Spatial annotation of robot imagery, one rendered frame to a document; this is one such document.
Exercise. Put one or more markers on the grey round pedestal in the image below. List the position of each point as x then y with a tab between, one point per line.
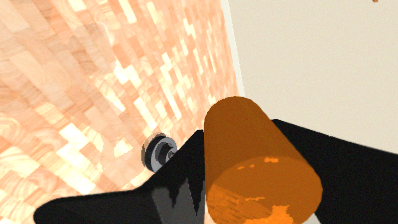
158	152

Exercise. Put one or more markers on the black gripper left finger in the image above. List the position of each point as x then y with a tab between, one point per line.
175	194

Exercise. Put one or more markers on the orange knob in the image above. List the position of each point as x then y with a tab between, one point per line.
253	174

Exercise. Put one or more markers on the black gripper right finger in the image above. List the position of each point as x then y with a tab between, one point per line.
360	183

